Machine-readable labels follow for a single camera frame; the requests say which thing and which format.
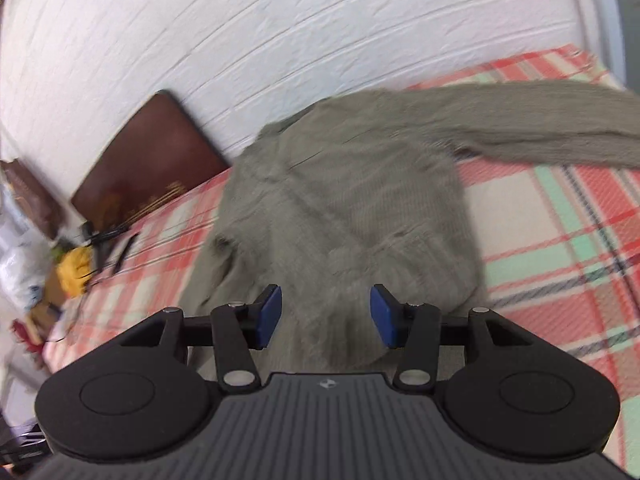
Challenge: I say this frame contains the black phone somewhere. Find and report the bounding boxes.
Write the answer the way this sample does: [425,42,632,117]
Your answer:
[112,232,140,275]

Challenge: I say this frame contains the wooden nightstand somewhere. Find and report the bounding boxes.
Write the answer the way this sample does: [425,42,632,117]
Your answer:
[25,275,68,341]

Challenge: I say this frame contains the grey striped shirt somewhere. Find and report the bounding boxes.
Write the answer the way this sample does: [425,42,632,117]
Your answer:
[185,80,640,376]

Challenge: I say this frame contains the brown wooden headboard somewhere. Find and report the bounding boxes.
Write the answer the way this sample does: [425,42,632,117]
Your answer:
[70,89,231,233]

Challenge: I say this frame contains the yellow cloth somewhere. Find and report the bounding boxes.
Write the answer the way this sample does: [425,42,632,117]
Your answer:
[55,247,96,298]

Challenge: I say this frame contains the black tripod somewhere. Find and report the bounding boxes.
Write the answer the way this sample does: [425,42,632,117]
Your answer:
[80,220,126,271]

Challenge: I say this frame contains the red plaid blanket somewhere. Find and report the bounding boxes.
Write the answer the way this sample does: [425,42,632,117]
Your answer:
[42,45,640,480]

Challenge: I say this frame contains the red thermos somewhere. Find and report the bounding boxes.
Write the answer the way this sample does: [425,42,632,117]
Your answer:
[12,320,43,361]

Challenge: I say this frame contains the brown paper bag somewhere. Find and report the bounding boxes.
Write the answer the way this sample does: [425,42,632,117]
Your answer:
[0,159,66,241]

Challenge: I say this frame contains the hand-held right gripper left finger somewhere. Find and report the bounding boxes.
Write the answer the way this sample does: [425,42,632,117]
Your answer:
[120,284,283,393]

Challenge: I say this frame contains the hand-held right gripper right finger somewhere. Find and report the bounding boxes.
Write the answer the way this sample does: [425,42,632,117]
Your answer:
[370,284,531,391]

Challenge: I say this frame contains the white plastic bag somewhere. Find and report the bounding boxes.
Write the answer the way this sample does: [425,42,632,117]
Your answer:
[0,210,56,311]

